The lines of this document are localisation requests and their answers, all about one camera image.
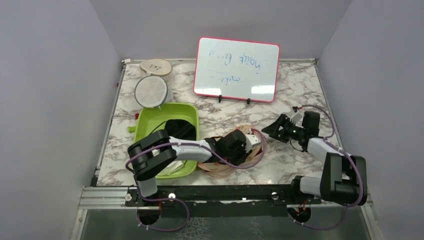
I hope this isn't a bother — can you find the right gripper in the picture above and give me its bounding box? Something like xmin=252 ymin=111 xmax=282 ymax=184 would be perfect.
xmin=261 ymin=114 xmax=305 ymax=144

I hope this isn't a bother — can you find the floral mesh laundry bag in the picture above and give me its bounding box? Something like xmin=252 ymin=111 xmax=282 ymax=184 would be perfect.
xmin=197 ymin=124 xmax=268 ymax=179

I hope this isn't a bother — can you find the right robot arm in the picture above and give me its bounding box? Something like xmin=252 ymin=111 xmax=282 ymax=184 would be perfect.
xmin=261 ymin=111 xmax=368 ymax=207

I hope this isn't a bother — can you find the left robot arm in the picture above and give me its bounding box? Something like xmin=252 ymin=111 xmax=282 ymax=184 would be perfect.
xmin=125 ymin=129 xmax=264 ymax=206

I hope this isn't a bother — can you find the black bra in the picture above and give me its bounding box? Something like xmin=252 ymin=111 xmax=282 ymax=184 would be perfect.
xmin=149 ymin=119 xmax=197 ymax=141

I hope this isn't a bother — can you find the white bra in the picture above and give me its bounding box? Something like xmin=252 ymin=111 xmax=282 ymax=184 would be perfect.
xmin=156 ymin=160 xmax=186 ymax=177

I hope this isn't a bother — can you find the round white mesh laundry bag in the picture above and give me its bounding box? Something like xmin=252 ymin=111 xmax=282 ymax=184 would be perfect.
xmin=134 ymin=75 xmax=174 ymax=108

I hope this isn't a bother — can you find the pink framed whiteboard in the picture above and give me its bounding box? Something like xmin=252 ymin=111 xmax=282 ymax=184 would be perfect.
xmin=193 ymin=36 xmax=280 ymax=103

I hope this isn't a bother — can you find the green plastic tray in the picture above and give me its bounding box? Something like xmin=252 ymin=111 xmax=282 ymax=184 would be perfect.
xmin=128 ymin=102 xmax=200 ymax=180

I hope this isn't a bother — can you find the round wooden slice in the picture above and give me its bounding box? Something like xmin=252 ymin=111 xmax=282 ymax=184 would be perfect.
xmin=139 ymin=58 xmax=173 ymax=79

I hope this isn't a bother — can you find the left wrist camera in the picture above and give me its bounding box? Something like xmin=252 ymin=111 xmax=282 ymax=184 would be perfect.
xmin=245 ymin=133 xmax=262 ymax=153

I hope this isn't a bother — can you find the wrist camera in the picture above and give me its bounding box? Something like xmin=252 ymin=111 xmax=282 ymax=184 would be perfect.
xmin=290 ymin=106 xmax=303 ymax=124
xmin=245 ymin=133 xmax=262 ymax=153

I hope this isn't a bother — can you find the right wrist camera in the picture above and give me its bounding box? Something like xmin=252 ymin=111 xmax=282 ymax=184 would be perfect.
xmin=290 ymin=106 xmax=303 ymax=124

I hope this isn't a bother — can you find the black front rail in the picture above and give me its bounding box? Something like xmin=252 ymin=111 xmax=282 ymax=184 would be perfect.
xmin=124 ymin=184 xmax=322 ymax=218

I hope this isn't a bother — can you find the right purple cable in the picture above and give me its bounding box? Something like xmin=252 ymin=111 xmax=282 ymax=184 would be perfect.
xmin=299 ymin=104 xmax=365 ymax=230

